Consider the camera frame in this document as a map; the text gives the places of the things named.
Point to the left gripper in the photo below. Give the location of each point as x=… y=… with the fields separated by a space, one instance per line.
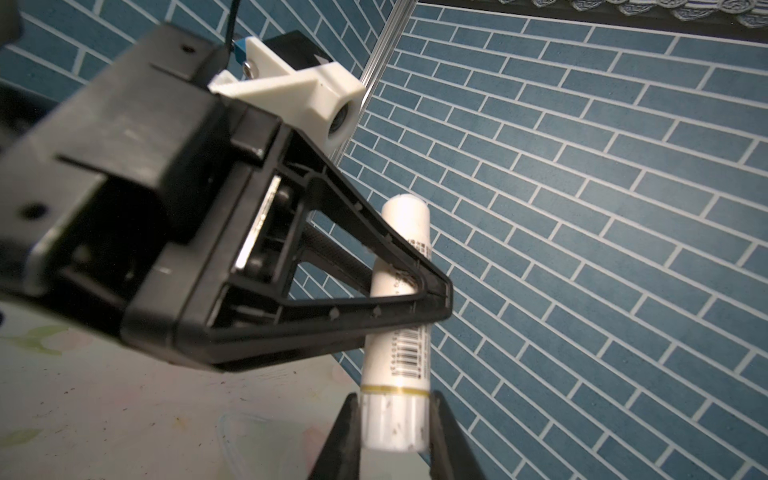
x=159 y=214

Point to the white glue stick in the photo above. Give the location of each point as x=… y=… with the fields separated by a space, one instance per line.
x=395 y=381

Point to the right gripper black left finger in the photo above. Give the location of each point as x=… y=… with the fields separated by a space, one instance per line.
x=341 y=453

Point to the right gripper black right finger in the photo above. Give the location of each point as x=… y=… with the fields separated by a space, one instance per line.
x=451 y=457

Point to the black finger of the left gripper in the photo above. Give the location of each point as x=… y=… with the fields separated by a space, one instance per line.
x=360 y=288

